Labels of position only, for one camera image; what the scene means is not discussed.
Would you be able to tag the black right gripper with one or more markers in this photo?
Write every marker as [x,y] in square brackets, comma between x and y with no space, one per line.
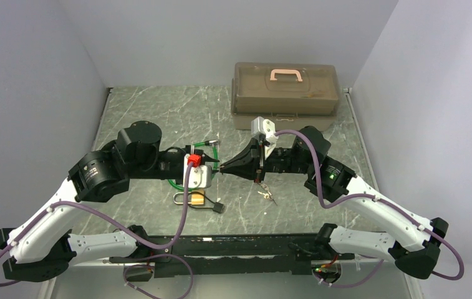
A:
[249,162]

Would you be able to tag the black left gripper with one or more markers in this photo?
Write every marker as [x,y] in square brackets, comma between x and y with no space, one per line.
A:
[204,157]

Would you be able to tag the black cable padlock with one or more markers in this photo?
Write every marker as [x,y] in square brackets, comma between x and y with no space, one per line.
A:
[216,207]

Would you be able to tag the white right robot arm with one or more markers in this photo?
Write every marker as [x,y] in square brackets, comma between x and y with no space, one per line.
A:
[410,241]

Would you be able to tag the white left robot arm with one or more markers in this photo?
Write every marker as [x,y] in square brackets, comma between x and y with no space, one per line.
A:
[44,246]

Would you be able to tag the silver key bunch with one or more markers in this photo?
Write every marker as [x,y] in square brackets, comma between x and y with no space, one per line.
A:
[266,193]

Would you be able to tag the brass padlock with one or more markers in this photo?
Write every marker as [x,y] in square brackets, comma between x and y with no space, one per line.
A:
[195,198]

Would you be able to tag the brown plastic toolbox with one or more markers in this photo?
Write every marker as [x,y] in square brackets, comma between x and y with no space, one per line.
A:
[291,95]

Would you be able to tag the green cable lock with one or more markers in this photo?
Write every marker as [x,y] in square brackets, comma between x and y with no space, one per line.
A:
[211,143]

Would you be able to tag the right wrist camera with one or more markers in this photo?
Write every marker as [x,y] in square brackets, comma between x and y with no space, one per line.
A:
[264,130]

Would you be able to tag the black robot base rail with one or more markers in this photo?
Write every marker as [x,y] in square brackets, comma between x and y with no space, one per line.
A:
[297,254]

